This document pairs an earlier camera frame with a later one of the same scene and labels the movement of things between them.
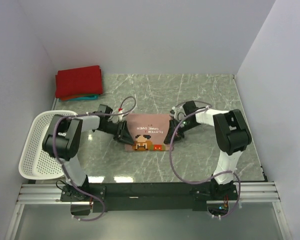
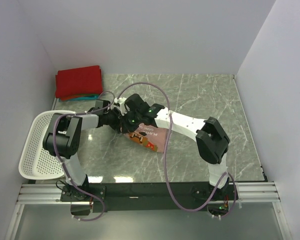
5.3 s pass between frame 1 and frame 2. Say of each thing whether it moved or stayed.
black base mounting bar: stayed
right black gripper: moved
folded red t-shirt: stayed
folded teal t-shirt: stayed
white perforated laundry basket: stayed
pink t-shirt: moved
